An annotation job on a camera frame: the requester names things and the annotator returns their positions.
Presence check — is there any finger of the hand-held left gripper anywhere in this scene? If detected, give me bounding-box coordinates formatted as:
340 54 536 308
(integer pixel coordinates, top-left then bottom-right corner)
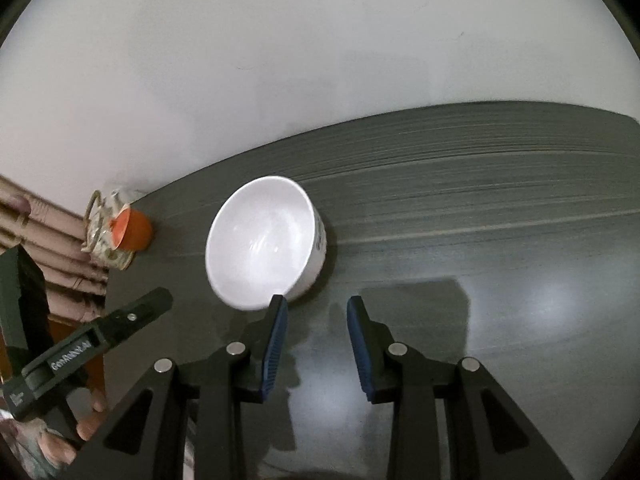
92 287 174 347

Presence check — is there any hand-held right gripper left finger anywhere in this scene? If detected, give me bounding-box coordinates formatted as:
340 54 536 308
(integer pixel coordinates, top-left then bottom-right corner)
62 294 290 480

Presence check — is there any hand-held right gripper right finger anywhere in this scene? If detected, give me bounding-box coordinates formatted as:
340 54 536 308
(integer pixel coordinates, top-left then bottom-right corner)
346 295 576 480

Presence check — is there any white bowl with blue base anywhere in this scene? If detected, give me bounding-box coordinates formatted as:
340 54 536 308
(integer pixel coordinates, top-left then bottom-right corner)
205 175 329 311

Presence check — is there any person's left hand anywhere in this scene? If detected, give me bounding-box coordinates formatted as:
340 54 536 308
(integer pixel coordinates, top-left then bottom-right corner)
36 394 110 467

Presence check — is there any floral ceramic teapot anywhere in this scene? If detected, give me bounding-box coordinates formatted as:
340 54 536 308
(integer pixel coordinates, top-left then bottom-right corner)
81 188 137 272

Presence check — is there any orange cup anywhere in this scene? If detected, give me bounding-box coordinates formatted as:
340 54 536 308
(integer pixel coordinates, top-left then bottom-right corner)
109 208 154 251

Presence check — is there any beige patterned curtain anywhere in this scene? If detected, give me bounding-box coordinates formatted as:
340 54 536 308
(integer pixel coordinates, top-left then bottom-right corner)
0 174 110 322

